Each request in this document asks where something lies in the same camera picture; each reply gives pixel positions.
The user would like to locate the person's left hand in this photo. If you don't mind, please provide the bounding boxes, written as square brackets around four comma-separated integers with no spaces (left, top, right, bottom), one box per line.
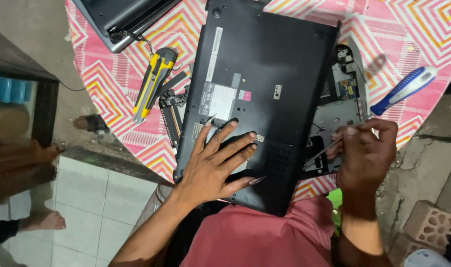
[173,113,267,210]

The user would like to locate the person's right hand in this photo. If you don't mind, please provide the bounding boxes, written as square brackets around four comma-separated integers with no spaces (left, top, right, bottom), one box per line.
[325,118,399,204]

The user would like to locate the blue white handled screwdriver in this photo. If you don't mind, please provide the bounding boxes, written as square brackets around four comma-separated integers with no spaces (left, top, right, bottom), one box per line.
[304,66,438,167]

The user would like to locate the black laptop bottom cover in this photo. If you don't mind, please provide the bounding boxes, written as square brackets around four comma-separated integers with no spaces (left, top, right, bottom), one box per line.
[172,0,341,218]

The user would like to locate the open laptop chassis with board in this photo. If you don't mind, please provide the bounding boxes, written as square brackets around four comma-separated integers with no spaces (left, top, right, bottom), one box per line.
[301,36,371,179]

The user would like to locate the green plastic object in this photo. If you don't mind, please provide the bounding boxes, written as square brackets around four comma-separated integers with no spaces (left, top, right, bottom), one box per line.
[326,188,343,232]

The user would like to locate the pink zigzag patterned tablecloth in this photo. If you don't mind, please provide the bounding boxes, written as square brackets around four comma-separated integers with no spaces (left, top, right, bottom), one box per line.
[65,0,451,202]

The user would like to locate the perforated clay brick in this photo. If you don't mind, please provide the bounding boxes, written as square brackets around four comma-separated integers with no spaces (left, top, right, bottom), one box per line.
[403,200,451,253]

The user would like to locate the person's red shirt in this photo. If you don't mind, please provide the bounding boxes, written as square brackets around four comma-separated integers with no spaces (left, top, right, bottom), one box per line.
[180,197,339,267]

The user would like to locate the white rounded object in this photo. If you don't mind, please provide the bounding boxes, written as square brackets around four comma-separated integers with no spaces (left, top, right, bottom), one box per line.
[404,248,451,267]

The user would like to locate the black laptop circuit part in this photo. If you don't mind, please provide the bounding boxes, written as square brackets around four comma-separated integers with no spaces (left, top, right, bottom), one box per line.
[158,70,191,150]

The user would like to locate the yellow black utility knife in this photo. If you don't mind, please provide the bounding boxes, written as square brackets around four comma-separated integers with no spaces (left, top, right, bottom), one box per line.
[131,47,179,124]

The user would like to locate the dark sandal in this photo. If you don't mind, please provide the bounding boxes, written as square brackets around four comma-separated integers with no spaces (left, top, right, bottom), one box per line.
[72,114,110,135]

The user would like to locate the grey laptop lid assembly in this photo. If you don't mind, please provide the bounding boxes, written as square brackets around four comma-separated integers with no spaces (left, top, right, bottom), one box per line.
[71,0,182,54]

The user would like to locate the dark cabinet with blue cups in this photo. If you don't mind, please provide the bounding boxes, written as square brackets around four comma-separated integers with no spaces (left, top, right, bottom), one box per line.
[0,25,60,149]

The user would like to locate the thin black cable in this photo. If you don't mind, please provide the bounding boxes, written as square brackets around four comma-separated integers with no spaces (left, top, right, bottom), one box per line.
[59,80,86,92]

